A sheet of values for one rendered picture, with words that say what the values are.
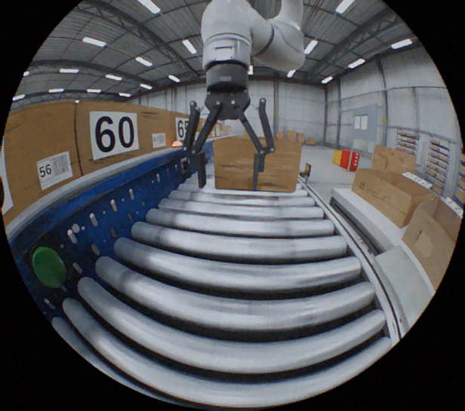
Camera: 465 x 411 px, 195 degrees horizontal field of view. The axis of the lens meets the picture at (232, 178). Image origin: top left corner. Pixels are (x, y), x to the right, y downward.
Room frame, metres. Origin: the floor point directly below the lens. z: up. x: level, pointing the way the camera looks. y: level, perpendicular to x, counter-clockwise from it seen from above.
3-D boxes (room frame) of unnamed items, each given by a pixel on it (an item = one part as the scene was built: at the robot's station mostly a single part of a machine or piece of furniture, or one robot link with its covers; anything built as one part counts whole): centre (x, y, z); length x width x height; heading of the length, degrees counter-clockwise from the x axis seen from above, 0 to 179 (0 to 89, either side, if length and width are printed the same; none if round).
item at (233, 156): (0.61, -0.11, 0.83); 0.39 x 0.29 x 0.17; 172
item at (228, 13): (0.26, 0.00, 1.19); 0.13 x 0.11 x 0.16; 125
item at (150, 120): (0.38, 0.43, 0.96); 0.39 x 0.29 x 0.17; 173
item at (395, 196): (0.24, -0.67, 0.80); 0.38 x 0.28 x 0.10; 86
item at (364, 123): (2.74, -3.56, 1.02); 1.30 x 0.50 x 2.05; 161
